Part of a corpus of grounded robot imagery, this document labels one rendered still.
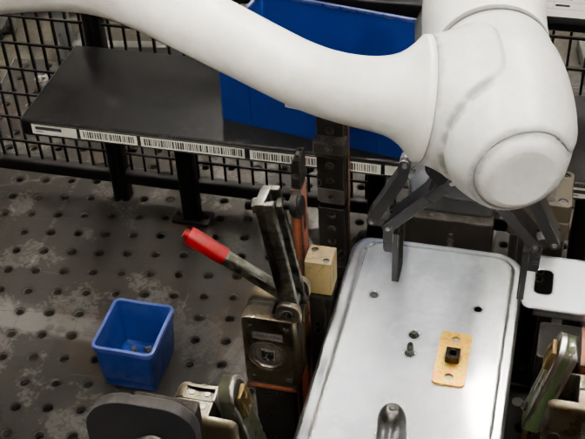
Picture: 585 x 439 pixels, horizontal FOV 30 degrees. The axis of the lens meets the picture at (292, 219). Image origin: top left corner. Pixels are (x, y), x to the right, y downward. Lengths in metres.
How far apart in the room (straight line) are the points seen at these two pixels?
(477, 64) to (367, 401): 0.53
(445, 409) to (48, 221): 0.99
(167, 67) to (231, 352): 0.46
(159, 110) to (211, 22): 0.78
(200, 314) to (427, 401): 0.63
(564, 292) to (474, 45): 0.61
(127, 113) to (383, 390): 0.64
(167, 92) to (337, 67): 0.88
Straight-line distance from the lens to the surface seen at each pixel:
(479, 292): 1.39
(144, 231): 1.96
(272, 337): 1.30
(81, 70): 1.79
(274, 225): 1.19
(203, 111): 1.66
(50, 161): 2.06
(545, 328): 1.38
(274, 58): 0.87
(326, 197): 1.55
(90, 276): 1.89
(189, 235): 1.25
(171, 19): 0.92
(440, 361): 1.30
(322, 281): 1.34
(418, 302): 1.37
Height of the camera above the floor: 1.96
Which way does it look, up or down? 40 degrees down
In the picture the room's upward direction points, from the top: 3 degrees counter-clockwise
